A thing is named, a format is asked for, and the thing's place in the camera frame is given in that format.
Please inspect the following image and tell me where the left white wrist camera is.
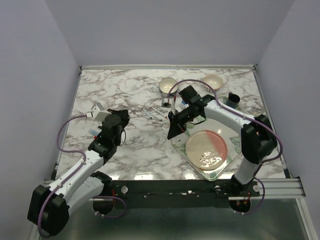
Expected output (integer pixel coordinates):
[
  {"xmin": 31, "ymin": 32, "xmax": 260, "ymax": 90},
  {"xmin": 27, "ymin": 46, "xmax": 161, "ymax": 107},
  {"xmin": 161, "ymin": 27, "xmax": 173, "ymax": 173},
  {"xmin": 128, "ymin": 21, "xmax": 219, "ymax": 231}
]
[{"xmin": 85, "ymin": 102, "xmax": 111, "ymax": 122}]

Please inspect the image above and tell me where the pink and cream plate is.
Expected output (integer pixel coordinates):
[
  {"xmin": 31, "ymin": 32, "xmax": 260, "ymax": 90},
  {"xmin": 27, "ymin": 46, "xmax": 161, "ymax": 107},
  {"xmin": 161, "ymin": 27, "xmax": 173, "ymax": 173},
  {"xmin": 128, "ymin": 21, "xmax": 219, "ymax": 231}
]
[{"xmin": 185, "ymin": 130, "xmax": 228, "ymax": 171}]

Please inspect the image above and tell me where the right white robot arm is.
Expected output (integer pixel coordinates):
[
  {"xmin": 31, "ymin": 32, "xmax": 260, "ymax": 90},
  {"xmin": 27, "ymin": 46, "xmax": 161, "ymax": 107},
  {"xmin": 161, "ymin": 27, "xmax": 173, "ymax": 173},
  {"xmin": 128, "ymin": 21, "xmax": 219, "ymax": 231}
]
[{"xmin": 167, "ymin": 85, "xmax": 279, "ymax": 196}]

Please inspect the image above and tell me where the white pen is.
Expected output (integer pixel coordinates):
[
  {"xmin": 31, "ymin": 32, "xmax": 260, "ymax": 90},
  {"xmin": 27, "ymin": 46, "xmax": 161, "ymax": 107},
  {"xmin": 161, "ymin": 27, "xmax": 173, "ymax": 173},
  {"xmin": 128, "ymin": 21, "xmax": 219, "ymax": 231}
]
[{"xmin": 142, "ymin": 108, "xmax": 153, "ymax": 119}]

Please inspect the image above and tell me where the small black cup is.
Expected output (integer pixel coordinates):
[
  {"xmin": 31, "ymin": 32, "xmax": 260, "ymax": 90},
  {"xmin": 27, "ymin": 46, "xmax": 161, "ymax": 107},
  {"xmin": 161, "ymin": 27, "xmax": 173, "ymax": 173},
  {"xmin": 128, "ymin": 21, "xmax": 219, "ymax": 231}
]
[{"xmin": 225, "ymin": 92, "xmax": 241, "ymax": 109}]

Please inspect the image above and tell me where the floral rectangular tray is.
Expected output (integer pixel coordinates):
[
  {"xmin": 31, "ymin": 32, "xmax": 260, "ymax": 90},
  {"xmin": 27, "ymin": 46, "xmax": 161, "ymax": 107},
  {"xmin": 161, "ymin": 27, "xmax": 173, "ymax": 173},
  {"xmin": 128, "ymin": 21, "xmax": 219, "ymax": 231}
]
[{"xmin": 170, "ymin": 119, "xmax": 243, "ymax": 181}]

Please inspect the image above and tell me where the dark rimmed ceramic bowl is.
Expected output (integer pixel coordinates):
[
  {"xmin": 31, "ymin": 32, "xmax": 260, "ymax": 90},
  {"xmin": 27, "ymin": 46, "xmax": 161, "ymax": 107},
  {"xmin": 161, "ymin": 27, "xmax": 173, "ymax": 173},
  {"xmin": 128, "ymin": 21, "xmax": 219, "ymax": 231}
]
[{"xmin": 158, "ymin": 78, "xmax": 179, "ymax": 97}]

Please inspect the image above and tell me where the striped cream bowl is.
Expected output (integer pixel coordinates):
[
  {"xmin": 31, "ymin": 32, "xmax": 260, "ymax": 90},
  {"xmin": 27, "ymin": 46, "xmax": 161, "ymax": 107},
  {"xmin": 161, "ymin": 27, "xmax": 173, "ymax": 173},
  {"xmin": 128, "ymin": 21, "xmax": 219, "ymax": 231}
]
[{"xmin": 203, "ymin": 74, "xmax": 223, "ymax": 91}]

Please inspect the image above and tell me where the black capped white marker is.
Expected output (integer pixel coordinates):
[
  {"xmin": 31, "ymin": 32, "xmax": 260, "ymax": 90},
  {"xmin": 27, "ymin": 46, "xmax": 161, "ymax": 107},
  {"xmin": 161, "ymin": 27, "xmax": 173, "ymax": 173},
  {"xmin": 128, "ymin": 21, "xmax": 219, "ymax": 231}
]
[{"xmin": 150, "ymin": 111, "xmax": 163, "ymax": 122}]

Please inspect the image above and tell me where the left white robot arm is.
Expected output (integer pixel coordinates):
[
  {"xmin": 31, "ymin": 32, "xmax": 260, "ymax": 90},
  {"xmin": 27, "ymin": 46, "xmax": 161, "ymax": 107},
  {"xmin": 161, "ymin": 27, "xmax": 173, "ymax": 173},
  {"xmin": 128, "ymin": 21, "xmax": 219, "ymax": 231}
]
[{"xmin": 27, "ymin": 109, "xmax": 130, "ymax": 239}]

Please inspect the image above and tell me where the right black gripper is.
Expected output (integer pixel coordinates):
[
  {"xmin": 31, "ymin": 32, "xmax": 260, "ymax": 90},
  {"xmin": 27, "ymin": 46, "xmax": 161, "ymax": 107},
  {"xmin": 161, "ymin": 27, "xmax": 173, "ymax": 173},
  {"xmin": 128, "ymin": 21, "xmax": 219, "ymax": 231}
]
[{"xmin": 167, "ymin": 105, "xmax": 198, "ymax": 139}]

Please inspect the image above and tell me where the black mounting base bar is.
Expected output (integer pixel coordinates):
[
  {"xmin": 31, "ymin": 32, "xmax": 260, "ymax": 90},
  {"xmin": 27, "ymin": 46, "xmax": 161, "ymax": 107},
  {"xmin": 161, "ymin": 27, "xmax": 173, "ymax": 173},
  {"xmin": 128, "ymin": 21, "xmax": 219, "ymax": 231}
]
[{"xmin": 92, "ymin": 179, "xmax": 260, "ymax": 213}]

